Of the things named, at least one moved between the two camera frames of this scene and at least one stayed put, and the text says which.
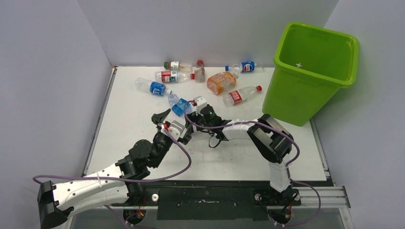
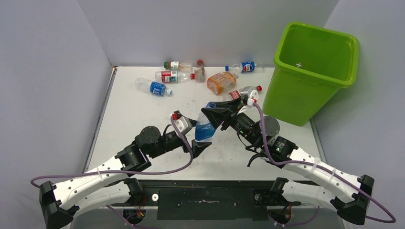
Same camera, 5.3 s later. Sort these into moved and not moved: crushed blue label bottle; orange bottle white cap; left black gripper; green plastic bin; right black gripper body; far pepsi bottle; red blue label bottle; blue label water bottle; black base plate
Moved: crushed blue label bottle; left black gripper; right black gripper body
Not moved: red blue label bottle; black base plate; blue label water bottle; far pepsi bottle; green plastic bin; orange bottle white cap
